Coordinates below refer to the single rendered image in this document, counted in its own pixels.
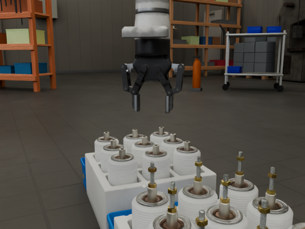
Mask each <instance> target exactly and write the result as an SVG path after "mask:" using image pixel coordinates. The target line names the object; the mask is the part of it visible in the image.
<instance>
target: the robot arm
mask: <svg viewBox="0 0 305 229"><path fill-rule="evenodd" d="M135 10H136V14H135V25H134V26H131V27H123V28H122V38H134V39H135V40H134V42H135V60H134V62H133V64H121V65H120V68H121V76H122V83H123V90H124V91H127V92H129V93H131V95H132V108H133V109H134V110H135V112H139V111H140V94H139V91H140V89H141V87H142V85H143V83H144V82H149V81H154V82H159V81H160V82H161V84H162V86H163V87H164V89H165V91H166V93H167V95H166V113H170V111H171V110H172V109H173V95H174V94H176V93H179V92H180V91H181V90H182V84H183V77H184V70H185V65H184V64H172V62H171V60H170V19H169V0H135ZM133 68H134V69H135V71H136V72H137V74H138V76H137V78H136V80H135V83H134V86H133V87H132V86H131V78H130V73H131V72H132V69H133ZM171 68H173V70H174V73H175V74H177V77H176V84H175V88H172V86H171V84H170V81H169V79H168V77H167V74H168V72H169V71H170V69H171Z"/></svg>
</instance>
